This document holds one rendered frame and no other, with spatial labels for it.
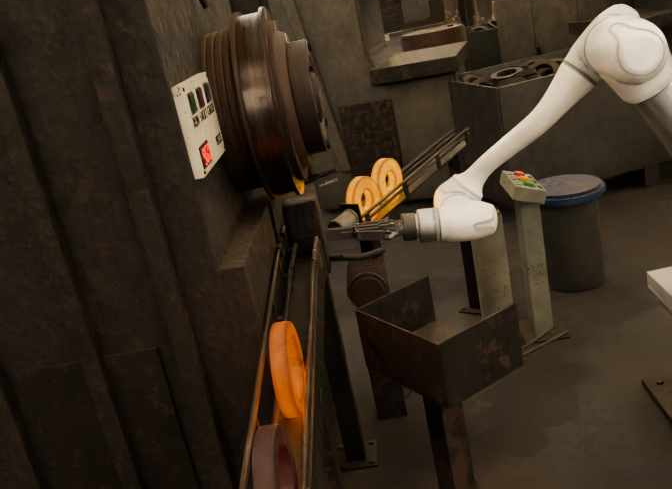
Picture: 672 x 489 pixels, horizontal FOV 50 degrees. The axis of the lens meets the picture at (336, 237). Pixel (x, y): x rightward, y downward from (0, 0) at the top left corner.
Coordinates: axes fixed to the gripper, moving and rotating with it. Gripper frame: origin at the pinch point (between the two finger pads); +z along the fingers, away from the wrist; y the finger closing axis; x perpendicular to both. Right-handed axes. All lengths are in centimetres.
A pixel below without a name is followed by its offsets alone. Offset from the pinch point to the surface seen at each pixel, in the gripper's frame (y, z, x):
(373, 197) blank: 45.3, -10.1, -3.6
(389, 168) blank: 55, -16, 3
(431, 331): -38.5, -19.2, -12.1
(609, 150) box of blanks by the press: 207, -142, -36
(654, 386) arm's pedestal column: 15, -91, -65
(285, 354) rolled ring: -67, 10, 0
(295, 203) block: 19.6, 13.0, 4.1
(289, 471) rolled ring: -86, 9, -11
